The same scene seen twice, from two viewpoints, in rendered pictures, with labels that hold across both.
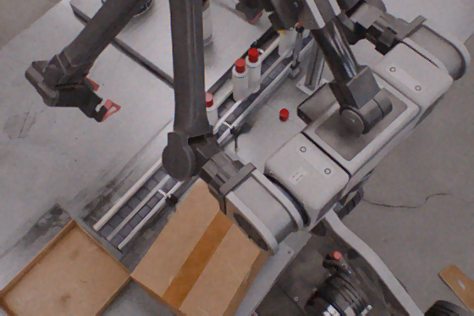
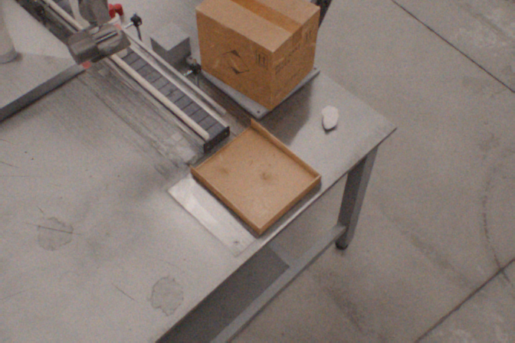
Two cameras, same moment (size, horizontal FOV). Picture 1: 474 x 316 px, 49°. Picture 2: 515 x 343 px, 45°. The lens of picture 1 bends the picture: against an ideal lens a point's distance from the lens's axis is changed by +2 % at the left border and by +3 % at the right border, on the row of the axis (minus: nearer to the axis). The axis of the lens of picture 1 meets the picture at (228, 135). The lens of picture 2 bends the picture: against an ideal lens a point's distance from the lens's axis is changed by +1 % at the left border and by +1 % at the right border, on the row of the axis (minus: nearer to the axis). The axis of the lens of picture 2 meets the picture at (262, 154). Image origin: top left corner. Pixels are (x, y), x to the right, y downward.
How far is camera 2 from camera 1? 1.55 m
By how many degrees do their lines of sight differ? 43
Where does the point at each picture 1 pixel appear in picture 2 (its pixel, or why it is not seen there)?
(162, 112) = (83, 100)
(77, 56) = not seen: outside the picture
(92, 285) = (256, 155)
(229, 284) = not seen: outside the picture
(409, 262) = not seen: hidden behind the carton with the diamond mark
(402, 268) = not seen: hidden behind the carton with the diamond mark
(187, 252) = (258, 17)
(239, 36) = (16, 24)
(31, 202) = (159, 213)
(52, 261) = (227, 190)
